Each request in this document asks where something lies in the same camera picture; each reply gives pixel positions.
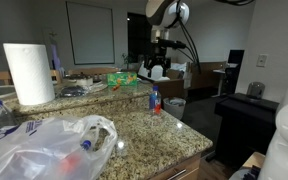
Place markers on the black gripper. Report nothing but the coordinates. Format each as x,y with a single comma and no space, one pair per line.
159,55

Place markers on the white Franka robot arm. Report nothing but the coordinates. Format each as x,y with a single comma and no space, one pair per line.
164,13

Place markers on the wooden counter cabinet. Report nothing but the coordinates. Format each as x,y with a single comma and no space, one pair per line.
190,165

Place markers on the clear plastic bag blue print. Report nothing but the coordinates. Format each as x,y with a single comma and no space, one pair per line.
44,156

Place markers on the brown cardboard box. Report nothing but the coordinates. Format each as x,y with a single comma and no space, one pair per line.
170,87

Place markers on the small green plant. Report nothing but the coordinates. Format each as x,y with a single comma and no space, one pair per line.
127,60

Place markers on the green tissue box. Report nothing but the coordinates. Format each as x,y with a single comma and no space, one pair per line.
122,79

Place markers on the small white trash bin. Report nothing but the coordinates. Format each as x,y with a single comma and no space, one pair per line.
175,107

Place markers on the orange marker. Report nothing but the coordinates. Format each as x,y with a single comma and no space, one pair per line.
116,87

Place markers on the wooden desk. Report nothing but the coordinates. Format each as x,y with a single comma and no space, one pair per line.
207,76

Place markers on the white projector screen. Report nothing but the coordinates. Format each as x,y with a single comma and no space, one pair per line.
90,33

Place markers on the white food container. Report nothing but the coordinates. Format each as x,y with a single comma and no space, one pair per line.
84,81

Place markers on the black office chair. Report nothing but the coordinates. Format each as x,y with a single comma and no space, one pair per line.
234,71

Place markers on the dark wrapped item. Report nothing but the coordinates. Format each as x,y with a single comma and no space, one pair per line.
71,91

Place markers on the grey glass jar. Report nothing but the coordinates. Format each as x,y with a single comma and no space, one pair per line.
255,90

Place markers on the black cabinet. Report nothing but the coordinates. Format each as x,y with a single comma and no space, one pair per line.
247,123

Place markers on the white paper towel roll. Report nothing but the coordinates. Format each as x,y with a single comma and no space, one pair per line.
29,73

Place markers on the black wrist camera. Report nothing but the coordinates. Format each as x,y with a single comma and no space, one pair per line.
170,44

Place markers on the white light switch plate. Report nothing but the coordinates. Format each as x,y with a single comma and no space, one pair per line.
262,60

